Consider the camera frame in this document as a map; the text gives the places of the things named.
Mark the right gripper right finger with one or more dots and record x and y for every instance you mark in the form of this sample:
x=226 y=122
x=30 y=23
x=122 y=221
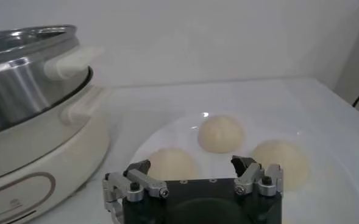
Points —
x=252 y=178

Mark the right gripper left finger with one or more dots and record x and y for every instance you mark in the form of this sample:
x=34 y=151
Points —
x=142 y=181

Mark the white steamed baozi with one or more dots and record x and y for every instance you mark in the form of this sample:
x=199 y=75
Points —
x=173 y=165
x=284 y=164
x=221 y=134

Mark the stainless steel steamer basket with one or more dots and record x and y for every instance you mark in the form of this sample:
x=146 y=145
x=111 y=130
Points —
x=20 y=82

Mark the large white round plate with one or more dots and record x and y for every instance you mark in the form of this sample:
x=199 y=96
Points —
x=325 y=182

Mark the cream electric cooker base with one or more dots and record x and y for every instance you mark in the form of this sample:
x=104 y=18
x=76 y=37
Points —
x=45 y=164

